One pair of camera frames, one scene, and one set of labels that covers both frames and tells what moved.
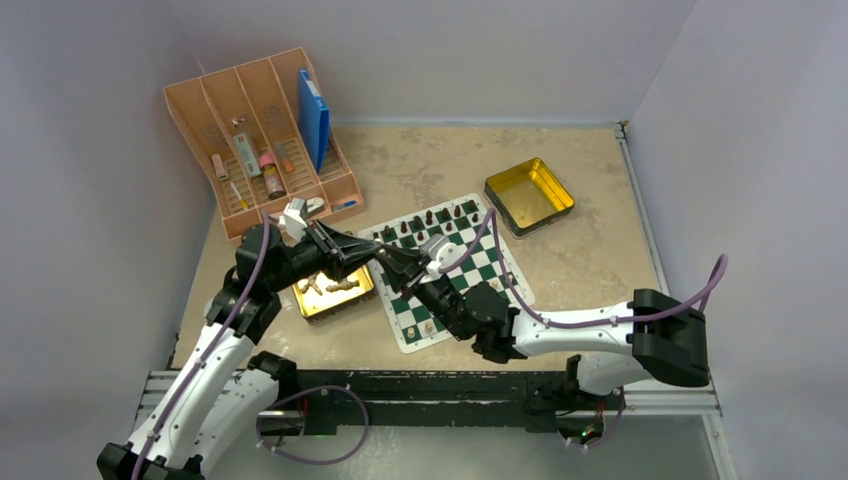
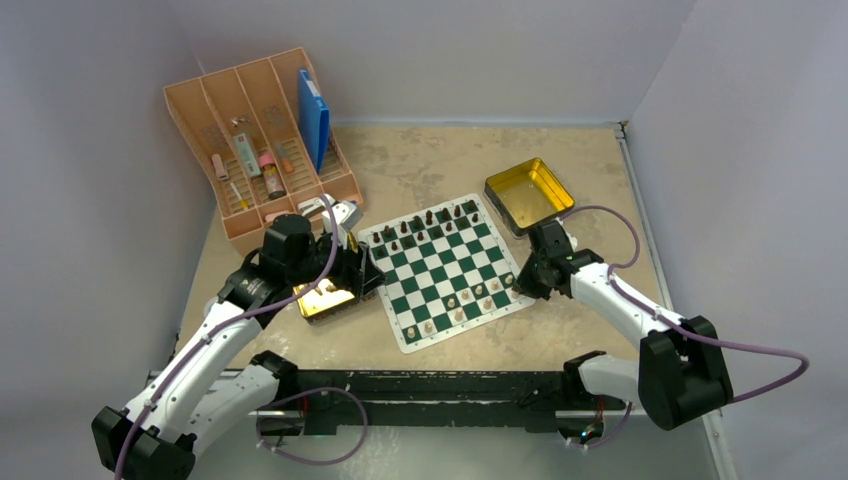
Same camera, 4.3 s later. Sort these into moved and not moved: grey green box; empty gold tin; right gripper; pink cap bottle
Moved: right gripper
Not moved: pink cap bottle; grey green box; empty gold tin
